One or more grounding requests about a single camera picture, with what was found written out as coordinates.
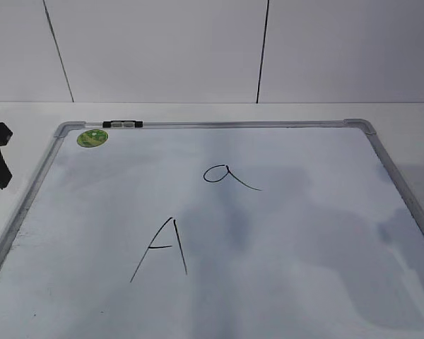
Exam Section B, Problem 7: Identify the round green magnet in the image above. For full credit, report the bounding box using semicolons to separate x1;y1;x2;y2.
76;129;108;148

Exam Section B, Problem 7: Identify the black hanging clip on frame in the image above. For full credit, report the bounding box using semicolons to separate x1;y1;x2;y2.
102;120;143;129

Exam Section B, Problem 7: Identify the white board with aluminium frame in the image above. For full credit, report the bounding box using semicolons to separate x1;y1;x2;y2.
0;119;424;338

